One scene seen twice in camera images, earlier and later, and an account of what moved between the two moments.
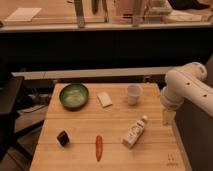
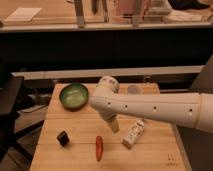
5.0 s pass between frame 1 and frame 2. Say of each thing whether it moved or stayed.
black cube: stayed
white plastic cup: stayed
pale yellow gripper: moved
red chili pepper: stayed
